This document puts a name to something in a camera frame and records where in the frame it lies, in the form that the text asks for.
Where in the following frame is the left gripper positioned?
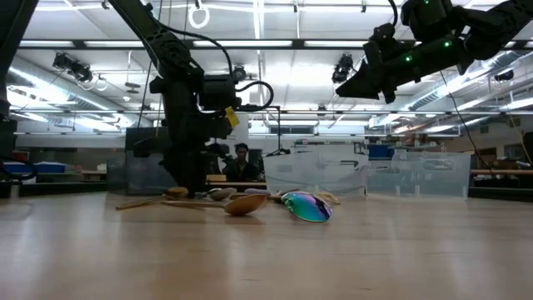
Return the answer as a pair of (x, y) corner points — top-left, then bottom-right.
(132, 66), (232, 193)

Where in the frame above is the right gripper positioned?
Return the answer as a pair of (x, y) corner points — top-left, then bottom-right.
(335, 22), (474, 105)

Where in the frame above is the smoky grey plastic bin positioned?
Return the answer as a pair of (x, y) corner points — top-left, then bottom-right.
(106, 149), (192, 196)

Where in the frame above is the large wooden spoon front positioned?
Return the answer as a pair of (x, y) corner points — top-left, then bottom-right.
(160, 193), (268, 217)

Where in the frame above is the clear plastic bin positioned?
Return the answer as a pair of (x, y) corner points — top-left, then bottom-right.
(262, 143), (370, 197)
(365, 150), (472, 198)

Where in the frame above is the small wooden spoon back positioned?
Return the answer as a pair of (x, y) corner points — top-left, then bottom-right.
(316, 190), (341, 206)

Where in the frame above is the iridescent rainbow metal spoon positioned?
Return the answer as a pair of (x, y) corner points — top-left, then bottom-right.
(280, 190), (334, 223)

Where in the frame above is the black ceiling-mounted device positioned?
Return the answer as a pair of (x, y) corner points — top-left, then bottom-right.
(52, 52), (94, 83)
(231, 63), (248, 83)
(331, 52), (360, 85)

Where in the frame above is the person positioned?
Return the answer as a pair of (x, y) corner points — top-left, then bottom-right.
(222, 142), (262, 183)

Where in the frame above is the black monitor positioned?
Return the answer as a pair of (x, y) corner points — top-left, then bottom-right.
(124, 126), (167, 153)

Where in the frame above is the white column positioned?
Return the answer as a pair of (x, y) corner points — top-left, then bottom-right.
(232, 122), (251, 146)

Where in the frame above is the blue storage bin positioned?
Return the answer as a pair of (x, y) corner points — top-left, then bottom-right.
(367, 143), (395, 161)
(2, 161), (67, 174)

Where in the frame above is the black overhead crossbar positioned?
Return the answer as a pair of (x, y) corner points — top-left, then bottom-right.
(0, 37), (533, 52)

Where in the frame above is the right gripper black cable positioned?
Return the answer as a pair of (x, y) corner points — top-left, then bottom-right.
(372, 0), (399, 41)

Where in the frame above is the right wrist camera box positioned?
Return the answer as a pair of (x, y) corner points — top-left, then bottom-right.
(400, 0), (456, 43)

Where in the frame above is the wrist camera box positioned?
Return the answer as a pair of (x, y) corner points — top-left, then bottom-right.
(199, 73), (242, 113)
(400, 0), (456, 43)

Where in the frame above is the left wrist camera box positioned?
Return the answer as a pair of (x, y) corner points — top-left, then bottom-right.
(199, 73), (242, 113)

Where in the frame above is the white cable loop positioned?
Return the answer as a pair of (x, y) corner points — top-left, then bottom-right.
(187, 1), (211, 30)

